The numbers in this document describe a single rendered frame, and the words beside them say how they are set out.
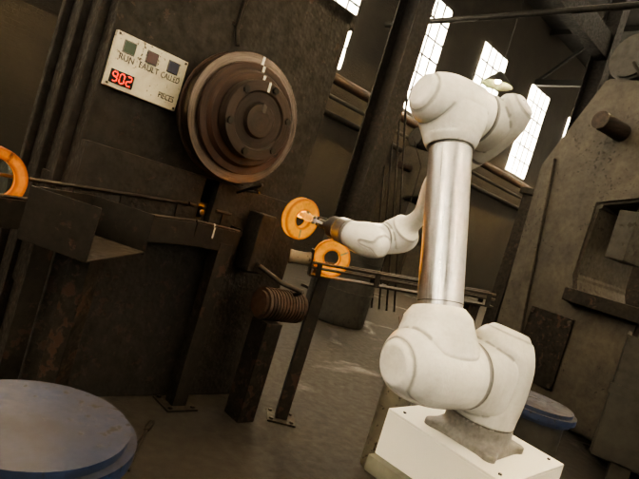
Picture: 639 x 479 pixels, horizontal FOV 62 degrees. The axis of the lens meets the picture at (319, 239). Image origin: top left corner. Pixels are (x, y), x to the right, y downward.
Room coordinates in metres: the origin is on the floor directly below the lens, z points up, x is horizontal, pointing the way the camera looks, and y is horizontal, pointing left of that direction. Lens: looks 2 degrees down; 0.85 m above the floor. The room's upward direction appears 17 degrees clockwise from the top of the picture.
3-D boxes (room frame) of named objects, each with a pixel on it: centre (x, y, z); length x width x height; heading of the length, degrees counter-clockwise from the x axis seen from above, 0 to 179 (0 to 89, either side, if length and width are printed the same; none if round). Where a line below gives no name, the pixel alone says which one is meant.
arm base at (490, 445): (1.27, -0.50, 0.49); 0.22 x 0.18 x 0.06; 137
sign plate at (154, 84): (1.84, 0.73, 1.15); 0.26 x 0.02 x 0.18; 134
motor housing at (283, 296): (2.12, 0.07, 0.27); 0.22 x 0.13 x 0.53; 134
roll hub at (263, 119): (1.92, 0.34, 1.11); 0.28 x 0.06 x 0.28; 134
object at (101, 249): (1.43, 0.60, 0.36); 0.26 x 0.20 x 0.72; 169
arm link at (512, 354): (1.24, -0.48, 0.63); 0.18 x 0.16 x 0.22; 122
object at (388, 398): (2.02, -0.45, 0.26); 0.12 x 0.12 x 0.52
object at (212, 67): (1.99, 0.40, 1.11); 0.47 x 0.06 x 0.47; 134
